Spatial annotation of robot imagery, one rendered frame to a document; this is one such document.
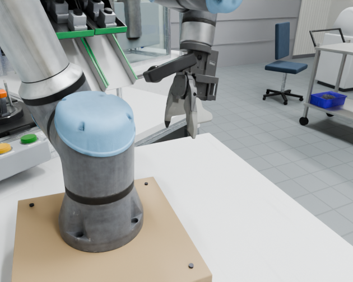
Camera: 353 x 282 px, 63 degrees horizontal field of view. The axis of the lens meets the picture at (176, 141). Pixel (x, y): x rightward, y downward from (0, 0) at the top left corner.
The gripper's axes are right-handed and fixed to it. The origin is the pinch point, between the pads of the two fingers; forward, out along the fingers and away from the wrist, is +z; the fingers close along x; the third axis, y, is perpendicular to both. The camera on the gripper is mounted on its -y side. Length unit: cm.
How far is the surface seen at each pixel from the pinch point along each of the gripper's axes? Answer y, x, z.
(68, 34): -22, 44, -23
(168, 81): 60, 153, -17
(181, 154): 12.4, 19.8, 9.5
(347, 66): 369, 233, -80
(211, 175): 15.2, 5.6, 12.0
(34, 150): -29.7, 22.8, 10.5
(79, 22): -19, 44, -28
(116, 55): -2, 63, -21
